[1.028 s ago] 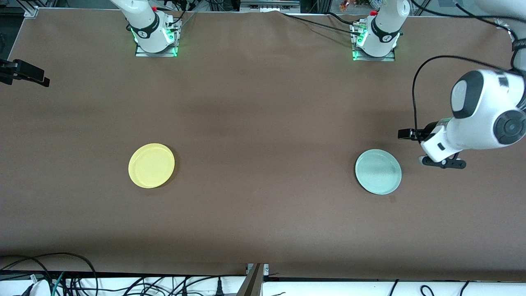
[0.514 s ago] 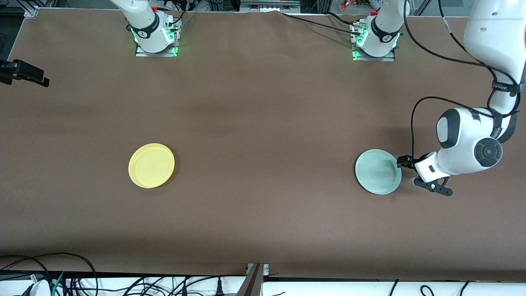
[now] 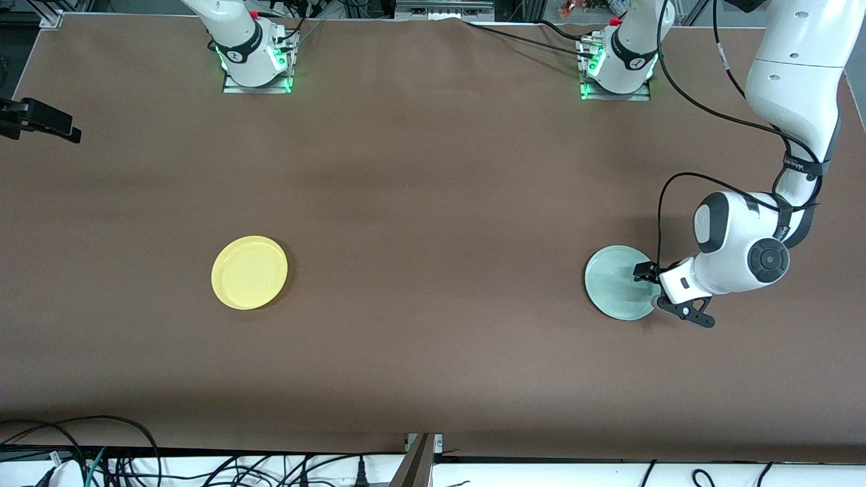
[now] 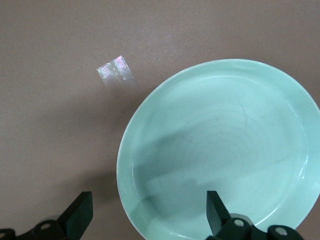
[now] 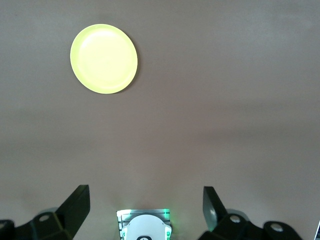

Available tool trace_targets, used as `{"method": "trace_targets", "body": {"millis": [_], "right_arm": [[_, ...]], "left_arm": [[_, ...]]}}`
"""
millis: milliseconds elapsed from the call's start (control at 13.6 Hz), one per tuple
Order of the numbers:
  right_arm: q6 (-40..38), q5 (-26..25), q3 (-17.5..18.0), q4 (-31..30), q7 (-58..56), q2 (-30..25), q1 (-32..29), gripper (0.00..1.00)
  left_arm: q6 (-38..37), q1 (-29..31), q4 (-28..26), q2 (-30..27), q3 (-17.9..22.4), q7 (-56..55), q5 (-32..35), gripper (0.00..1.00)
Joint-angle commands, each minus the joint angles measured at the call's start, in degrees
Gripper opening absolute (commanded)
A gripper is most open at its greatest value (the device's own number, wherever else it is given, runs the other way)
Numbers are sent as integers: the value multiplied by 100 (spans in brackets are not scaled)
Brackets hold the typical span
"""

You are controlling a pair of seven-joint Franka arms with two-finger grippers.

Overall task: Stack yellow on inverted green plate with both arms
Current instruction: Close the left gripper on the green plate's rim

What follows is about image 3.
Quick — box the short black table cable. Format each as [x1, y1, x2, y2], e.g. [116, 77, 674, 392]
[538, 19, 593, 41]

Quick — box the grey metal rack unit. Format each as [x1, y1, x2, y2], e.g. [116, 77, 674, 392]
[394, 0, 496, 21]

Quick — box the pale green plastic plate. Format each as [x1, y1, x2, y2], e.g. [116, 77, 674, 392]
[585, 245, 661, 321]

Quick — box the black base connector cable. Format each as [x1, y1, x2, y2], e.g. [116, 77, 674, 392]
[274, 17, 325, 51]

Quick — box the brown table cover sheet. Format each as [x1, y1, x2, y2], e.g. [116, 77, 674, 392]
[0, 14, 866, 465]

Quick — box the large looped black cable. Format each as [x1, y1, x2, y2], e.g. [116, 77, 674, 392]
[0, 415, 161, 487]

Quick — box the grey metal frame bracket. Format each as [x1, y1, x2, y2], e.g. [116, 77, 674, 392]
[389, 433, 444, 487]

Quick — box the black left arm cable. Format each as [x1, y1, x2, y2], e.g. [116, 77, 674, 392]
[655, 0, 823, 271]

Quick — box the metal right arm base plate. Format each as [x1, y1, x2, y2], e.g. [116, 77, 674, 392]
[222, 34, 294, 94]

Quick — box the yellow plastic plate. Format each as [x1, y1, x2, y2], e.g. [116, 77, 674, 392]
[211, 235, 289, 310]

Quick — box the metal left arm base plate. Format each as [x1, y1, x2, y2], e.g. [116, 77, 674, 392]
[576, 37, 652, 102]

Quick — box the thin green cable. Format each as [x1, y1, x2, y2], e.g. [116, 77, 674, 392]
[85, 446, 109, 487]

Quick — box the white lower shelf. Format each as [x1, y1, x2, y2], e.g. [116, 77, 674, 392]
[0, 453, 866, 487]

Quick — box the long black table cable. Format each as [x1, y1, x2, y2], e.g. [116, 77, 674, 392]
[462, 19, 595, 60]

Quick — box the aluminium frame profile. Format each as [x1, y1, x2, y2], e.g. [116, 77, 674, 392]
[27, 0, 65, 29]

